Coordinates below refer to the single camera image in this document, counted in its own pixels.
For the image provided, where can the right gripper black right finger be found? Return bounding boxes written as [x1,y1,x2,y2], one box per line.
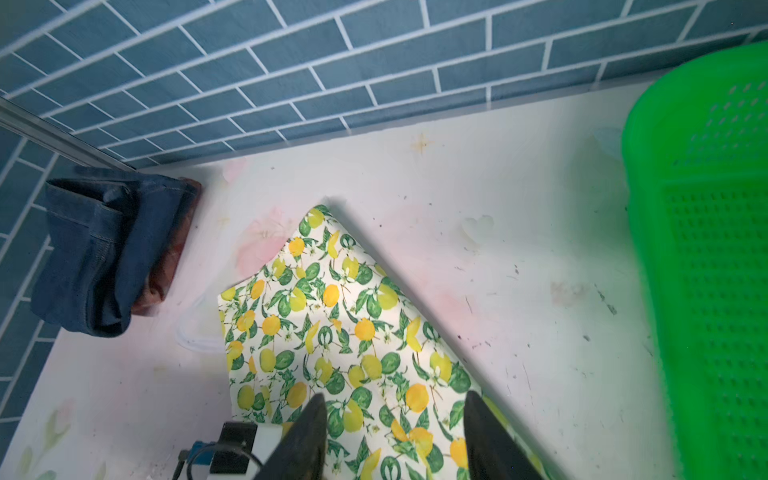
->
[463,390,543,480]

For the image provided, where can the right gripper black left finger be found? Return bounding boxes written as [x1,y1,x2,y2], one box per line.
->
[254,394,328,480]

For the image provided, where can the yellow floral skirt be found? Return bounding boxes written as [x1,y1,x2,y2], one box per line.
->
[218,205,549,479]

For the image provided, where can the red plaid skirt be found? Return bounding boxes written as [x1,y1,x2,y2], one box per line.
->
[131,178,202,316]

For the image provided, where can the dark blue denim skirt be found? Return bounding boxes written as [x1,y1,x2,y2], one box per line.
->
[31,167,195,338]

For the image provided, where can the green plastic basket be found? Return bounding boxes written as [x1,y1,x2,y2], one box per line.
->
[622,42,767,479]

